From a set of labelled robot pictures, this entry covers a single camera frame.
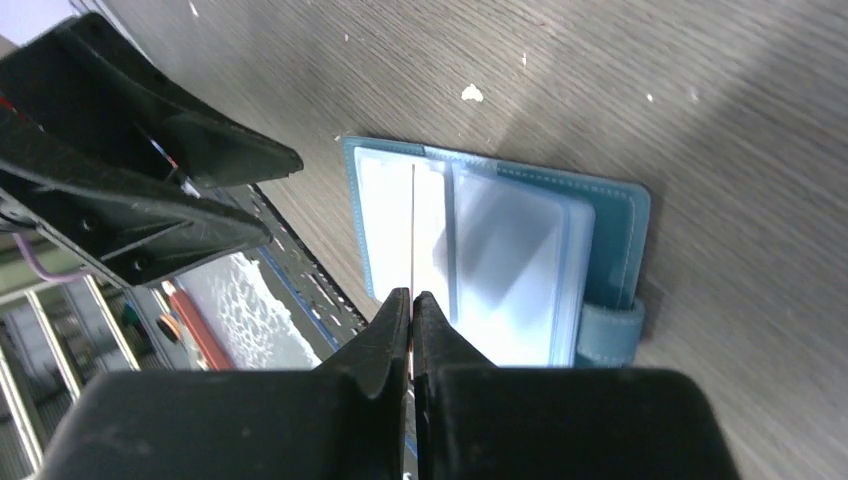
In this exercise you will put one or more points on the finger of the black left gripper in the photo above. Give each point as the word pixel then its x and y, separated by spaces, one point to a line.
pixel 132 229
pixel 85 84

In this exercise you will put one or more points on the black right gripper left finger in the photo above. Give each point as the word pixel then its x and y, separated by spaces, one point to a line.
pixel 344 419

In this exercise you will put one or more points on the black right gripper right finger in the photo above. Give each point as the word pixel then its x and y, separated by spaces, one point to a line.
pixel 476 420

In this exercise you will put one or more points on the blue leather card holder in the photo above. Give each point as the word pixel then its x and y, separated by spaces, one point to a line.
pixel 533 266

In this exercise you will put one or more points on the gold orange card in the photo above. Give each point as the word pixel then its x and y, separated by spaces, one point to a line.
pixel 410 450

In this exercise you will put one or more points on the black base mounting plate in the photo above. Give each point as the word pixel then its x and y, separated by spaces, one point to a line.
pixel 320 311

